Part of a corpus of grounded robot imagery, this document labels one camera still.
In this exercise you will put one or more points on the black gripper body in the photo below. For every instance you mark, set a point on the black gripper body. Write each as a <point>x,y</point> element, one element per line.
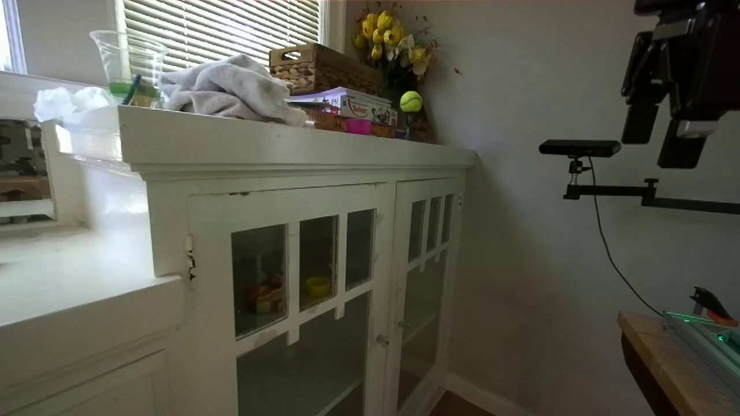
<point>706,60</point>

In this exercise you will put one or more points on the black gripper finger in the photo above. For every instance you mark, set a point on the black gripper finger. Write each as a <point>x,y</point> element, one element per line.
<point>684,147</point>
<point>639,120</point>

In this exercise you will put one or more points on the yellow-green tennis ball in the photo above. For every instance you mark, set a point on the yellow-green tennis ball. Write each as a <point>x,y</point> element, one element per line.
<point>410,101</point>

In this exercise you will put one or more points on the small pink item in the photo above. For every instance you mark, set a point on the small pink item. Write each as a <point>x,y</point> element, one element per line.
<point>358,125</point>

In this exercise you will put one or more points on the green item behind cup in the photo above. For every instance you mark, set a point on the green item behind cup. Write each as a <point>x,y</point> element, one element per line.
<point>139,92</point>

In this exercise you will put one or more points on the black and red tool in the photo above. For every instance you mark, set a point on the black and red tool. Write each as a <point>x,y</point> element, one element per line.
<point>709,302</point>

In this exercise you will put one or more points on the green translucent object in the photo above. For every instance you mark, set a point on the green translucent object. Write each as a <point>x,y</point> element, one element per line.
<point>709,339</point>

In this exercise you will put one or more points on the dark metal strainer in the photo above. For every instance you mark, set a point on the dark metal strainer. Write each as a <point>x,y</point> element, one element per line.
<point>420,128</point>

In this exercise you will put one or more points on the wooden table edge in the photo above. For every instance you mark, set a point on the wooden table edge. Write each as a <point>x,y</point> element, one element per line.
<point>667,370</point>

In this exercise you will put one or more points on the yellow artificial flowers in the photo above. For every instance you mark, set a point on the yellow artificial flowers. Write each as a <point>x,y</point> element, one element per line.
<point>391,36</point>

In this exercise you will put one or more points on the cartoon board game box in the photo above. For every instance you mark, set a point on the cartoon board game box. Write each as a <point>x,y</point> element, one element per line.
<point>349,102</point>

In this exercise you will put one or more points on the colourful cartoon picture book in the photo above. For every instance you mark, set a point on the colourful cartoon picture book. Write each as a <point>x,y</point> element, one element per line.
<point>324,118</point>

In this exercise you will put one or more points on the brown wicker basket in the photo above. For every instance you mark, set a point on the brown wicker basket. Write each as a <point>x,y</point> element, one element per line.
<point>316,68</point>

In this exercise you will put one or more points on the white glass-door cabinet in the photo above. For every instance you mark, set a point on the white glass-door cabinet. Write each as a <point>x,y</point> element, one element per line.
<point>308,176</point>

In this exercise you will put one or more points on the yellow toy inside cabinet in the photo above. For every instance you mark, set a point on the yellow toy inside cabinet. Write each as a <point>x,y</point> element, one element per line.
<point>316,288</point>

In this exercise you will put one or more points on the grey crumpled towel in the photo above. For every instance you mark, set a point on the grey crumpled towel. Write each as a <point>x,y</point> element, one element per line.
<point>227,89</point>

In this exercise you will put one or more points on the red toy inside cabinet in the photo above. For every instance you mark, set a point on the red toy inside cabinet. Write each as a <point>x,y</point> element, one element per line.
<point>265,296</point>

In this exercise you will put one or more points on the white window blinds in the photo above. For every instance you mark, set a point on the white window blinds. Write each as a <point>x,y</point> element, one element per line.
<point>223,31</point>

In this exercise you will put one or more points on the clear plastic cup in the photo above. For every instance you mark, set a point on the clear plastic cup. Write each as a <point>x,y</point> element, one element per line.
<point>128,59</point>

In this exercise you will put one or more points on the crumpled white plastic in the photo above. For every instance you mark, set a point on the crumpled white plastic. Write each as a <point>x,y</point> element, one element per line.
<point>70,104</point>

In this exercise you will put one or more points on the white window bench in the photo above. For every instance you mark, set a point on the white window bench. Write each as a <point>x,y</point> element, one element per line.
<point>78,309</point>

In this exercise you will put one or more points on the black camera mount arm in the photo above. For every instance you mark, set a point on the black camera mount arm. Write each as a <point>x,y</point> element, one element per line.
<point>656,196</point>

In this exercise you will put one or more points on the black stereo camera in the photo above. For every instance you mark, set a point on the black stereo camera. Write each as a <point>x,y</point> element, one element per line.
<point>579,148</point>

